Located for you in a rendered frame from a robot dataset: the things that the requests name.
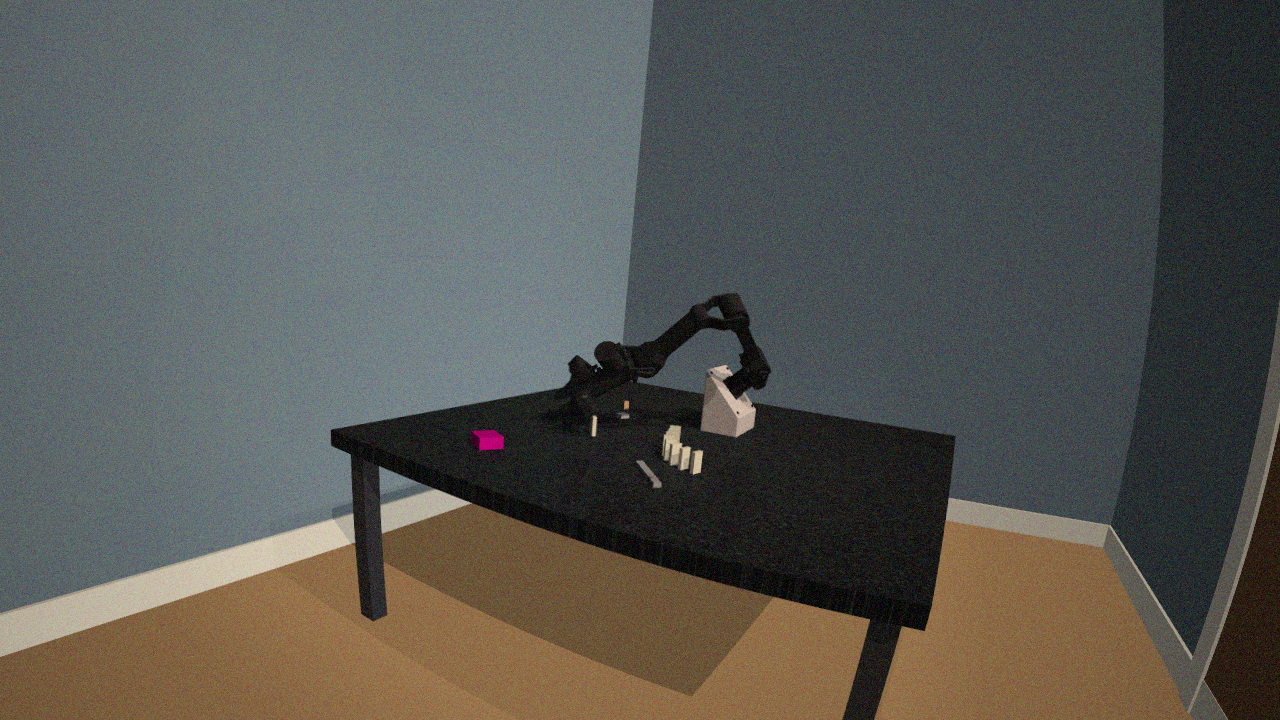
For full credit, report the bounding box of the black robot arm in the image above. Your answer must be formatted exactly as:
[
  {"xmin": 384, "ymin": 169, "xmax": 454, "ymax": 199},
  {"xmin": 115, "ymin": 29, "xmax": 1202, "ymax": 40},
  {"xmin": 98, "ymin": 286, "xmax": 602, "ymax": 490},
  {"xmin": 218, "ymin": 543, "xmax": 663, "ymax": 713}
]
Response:
[{"xmin": 568, "ymin": 293, "xmax": 771, "ymax": 400}]

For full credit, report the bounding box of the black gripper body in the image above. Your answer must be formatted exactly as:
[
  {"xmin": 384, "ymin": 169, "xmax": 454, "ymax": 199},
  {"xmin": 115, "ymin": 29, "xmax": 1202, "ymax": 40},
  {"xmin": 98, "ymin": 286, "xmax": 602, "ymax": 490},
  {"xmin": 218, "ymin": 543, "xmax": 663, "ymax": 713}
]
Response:
[{"xmin": 573, "ymin": 366, "xmax": 614, "ymax": 418}]

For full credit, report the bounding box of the grey flat bar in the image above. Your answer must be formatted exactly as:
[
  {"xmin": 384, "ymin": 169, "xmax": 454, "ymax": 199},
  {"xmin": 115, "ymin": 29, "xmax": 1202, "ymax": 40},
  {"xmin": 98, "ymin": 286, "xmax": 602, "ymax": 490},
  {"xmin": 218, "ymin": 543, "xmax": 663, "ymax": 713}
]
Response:
[{"xmin": 635, "ymin": 461, "xmax": 662, "ymax": 488}]

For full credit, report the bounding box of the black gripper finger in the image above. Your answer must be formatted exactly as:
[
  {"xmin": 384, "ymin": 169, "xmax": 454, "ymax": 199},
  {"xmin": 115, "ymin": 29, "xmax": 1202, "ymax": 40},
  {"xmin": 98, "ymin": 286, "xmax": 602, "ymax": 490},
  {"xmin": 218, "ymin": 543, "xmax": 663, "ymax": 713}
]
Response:
[
  {"xmin": 554, "ymin": 395, "xmax": 585, "ymax": 416},
  {"xmin": 554, "ymin": 374, "xmax": 580, "ymax": 400}
]

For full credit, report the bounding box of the magenta block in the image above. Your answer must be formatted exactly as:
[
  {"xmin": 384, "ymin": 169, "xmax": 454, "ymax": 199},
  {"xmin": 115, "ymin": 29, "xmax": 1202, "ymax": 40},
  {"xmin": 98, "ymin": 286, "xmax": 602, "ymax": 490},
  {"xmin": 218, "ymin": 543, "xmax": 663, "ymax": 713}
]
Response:
[{"xmin": 470, "ymin": 430, "xmax": 504, "ymax": 451}]

